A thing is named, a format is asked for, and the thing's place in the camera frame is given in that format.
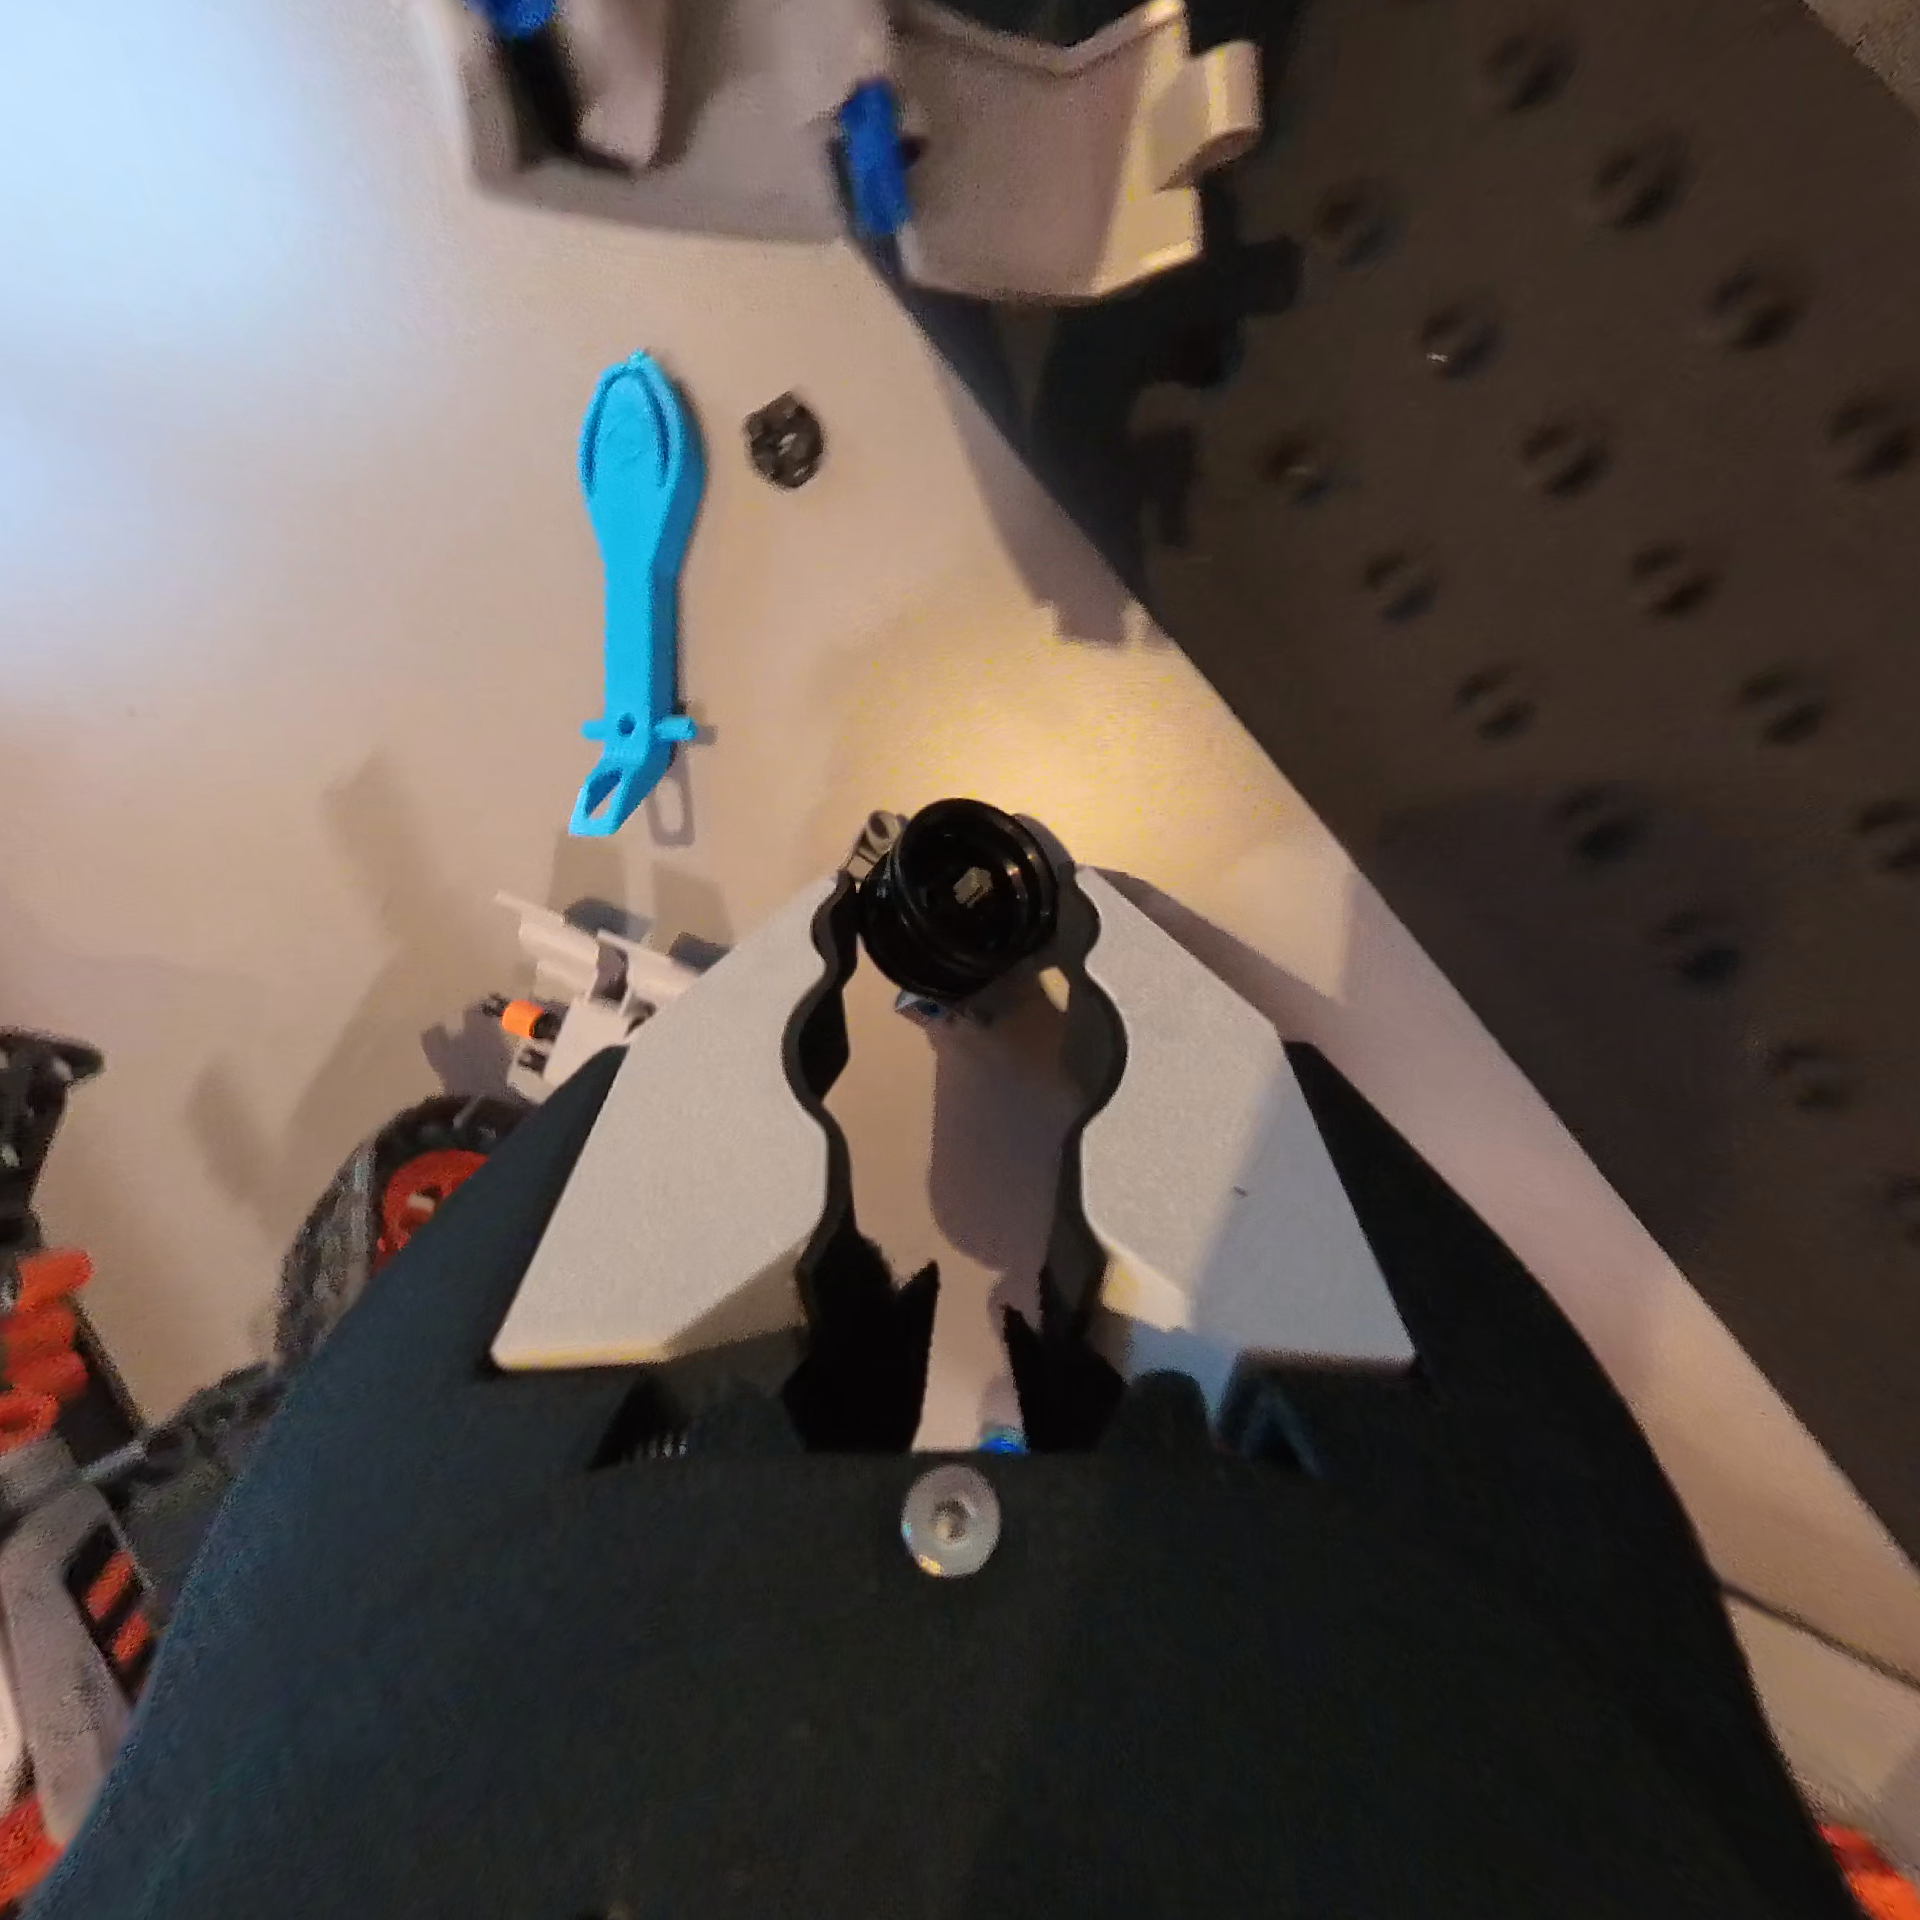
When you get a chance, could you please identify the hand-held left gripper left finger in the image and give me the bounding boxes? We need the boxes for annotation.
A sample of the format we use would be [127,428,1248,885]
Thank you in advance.
[486,872,864,1396]

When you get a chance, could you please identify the grey orange tracked toy robot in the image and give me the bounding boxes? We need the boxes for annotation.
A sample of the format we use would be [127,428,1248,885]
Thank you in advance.
[0,1026,496,1893]

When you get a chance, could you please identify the black toy wheel hub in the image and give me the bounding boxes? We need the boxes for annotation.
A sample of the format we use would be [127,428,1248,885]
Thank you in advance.
[855,800,1065,1004]

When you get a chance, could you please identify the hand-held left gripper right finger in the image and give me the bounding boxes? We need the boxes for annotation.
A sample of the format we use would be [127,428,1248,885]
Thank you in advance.
[1049,866,1419,1423]

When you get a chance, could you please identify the small black round piece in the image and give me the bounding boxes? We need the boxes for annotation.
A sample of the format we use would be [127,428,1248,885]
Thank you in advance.
[742,391,827,490]

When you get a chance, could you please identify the grey block assembly orange pins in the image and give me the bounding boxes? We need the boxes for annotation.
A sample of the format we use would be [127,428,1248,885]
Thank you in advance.
[423,891,736,1114]

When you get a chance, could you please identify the long grey panel blue pins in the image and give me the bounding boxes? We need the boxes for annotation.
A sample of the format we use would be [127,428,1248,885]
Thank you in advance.
[456,0,1263,308]

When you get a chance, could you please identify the blue plastic separator tool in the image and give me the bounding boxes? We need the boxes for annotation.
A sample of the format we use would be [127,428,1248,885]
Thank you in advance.
[566,350,713,839]

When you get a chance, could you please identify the dark dimpled mat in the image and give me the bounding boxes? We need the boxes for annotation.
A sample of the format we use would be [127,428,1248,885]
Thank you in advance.
[899,0,1920,1562]

